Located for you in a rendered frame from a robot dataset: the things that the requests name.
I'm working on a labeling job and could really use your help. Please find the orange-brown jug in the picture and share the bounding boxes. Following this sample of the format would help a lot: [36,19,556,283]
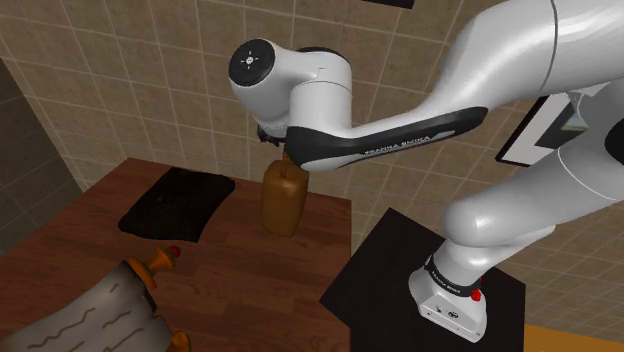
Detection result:
[260,150,311,239]

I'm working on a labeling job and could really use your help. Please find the black cloth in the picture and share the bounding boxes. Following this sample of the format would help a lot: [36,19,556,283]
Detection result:
[117,166,237,244]

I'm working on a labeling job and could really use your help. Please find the brown wooden table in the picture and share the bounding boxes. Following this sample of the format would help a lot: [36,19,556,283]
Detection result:
[0,156,353,352]

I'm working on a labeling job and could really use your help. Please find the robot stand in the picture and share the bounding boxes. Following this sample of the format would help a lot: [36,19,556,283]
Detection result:
[319,206,528,352]

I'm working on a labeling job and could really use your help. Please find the grey scroll with orange handles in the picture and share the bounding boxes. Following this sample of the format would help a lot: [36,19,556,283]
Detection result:
[0,245,192,352]

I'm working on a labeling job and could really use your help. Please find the black-framed wall picture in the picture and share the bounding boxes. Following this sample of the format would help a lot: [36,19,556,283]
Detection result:
[495,91,592,168]

